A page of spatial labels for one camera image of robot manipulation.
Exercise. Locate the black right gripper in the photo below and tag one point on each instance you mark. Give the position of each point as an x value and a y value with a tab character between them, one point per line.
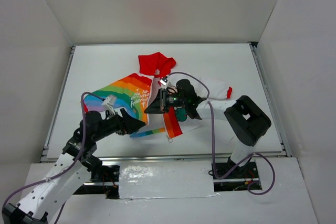
161	102

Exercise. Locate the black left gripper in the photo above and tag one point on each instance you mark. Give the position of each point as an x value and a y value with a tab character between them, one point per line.
123	123

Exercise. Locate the rainbow and white kids jacket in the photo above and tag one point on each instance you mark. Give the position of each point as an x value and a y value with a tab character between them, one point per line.
135	91

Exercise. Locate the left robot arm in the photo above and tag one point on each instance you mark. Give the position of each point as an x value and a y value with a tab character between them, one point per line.
75	166

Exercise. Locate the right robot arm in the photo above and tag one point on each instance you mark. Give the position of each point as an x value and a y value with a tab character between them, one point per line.
231	129

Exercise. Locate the white foil covered panel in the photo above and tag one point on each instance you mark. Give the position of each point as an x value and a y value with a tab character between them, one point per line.
157	180

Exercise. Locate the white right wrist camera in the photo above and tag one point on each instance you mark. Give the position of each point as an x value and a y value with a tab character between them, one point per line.
165	83

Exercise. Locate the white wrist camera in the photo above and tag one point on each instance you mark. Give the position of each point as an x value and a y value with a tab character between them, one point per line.
108	104
165	83

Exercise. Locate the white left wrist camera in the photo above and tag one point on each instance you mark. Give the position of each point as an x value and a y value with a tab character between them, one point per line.
108	104

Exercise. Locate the aluminium table frame rail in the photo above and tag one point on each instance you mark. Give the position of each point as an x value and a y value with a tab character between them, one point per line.
92	67

